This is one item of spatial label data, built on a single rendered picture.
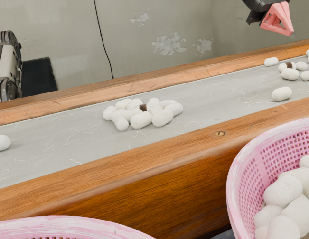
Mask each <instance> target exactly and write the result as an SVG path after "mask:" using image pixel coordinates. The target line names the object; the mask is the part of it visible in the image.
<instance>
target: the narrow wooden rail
mask: <svg viewBox="0 0 309 239"><path fill-rule="evenodd" d="M308 117H309V96H308V97H305V98H302V99H298V100H295V101H291V102H288V103H285V104H282V105H278V106H275V107H271V108H268V109H265V110H261V111H258V112H255V113H251V114H248V115H245V116H241V117H238V118H235V119H231V120H228V121H224V122H221V123H218V124H214V125H211V126H208V127H205V128H201V129H197V130H194V131H191V132H188V133H185V134H181V135H178V136H174V137H171V138H168V139H164V140H161V141H158V142H154V143H151V144H148V145H144V146H141V147H137V148H134V149H131V150H127V151H124V152H121V153H118V154H114V155H111V156H107V157H104V158H100V159H97V160H94V161H91V162H88V163H84V164H81V165H77V166H73V167H71V168H67V169H64V170H61V171H57V172H54V173H51V174H47V175H44V176H40V177H37V178H34V179H30V180H27V181H24V182H21V183H17V184H13V185H10V186H7V187H3V188H0V221H6V220H12V219H19V218H27V217H36V216H79V217H87V218H95V219H100V220H105V221H110V222H114V223H118V224H121V225H124V226H127V227H130V228H133V229H136V230H138V231H141V232H143V233H145V234H148V235H150V236H152V237H154V238H156V239H210V238H212V237H214V236H216V235H219V234H221V233H223V232H225V231H227V230H230V229H232V227H231V224H230V220H229V216H228V211H227V203H226V181H227V176H228V172H229V169H230V167H231V165H232V162H233V161H234V159H235V157H236V156H237V154H238V153H239V152H240V151H241V149H242V148H243V147H244V146H245V145H246V144H248V143H249V142H250V141H251V140H253V139H254V138H256V137H257V136H259V135H260V134H262V133H264V132H266V131H268V130H270V129H272V128H275V127H277V126H280V125H283V124H285V123H289V122H292V121H295V120H300V119H304V118H308Z"/></svg>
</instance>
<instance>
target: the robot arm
mask: <svg viewBox="0 0 309 239"><path fill-rule="evenodd" d="M241 1H242V2H243V3H244V4H245V5H246V6H247V7H248V8H249V9H250V10H251V12H250V14H249V16H248V18H247V20H246V22H247V24H248V25H250V24H251V23H254V22H260V23H259V27H260V28H261V29H265V30H268V31H273V32H277V33H280V34H283V35H287V36H291V35H292V33H293V31H294V30H293V27H292V23H291V20H290V12H289V2H290V0H241ZM281 22H282V23H283V25H284V26H285V28H284V27H282V26H281V25H279V24H280V23H281Z"/></svg>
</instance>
